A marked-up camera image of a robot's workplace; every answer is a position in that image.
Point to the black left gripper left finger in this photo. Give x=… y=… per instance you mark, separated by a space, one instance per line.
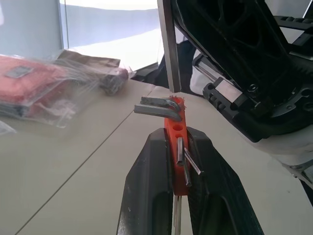
x=146 y=186

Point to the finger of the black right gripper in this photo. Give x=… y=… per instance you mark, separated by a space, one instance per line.
x=305 y=24
x=234 y=41

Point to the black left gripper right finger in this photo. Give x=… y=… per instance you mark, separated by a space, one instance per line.
x=220 y=195

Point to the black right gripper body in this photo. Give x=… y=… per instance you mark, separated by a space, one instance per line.
x=281 y=115

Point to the long silver hex key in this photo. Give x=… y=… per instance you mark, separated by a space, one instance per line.
x=170 y=44

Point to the orange plastic hex key holder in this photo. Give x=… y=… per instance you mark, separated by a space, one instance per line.
x=176 y=127

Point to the small silver hex key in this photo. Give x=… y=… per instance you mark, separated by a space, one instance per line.
x=193 y=162
x=187 y=172

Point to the medium silver hex key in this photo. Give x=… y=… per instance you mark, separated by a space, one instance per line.
x=180 y=151

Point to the large silver hex key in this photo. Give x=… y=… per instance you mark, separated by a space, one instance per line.
x=156 y=110
x=156 y=100

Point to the black object behind table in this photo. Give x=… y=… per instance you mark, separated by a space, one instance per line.
x=149 y=74

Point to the brown package in clear bag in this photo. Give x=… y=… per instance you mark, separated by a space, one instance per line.
x=97 y=71

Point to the red package in clear bag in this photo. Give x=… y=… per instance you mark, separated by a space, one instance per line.
x=31 y=85

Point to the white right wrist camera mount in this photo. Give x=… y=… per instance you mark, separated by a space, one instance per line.
x=288 y=149

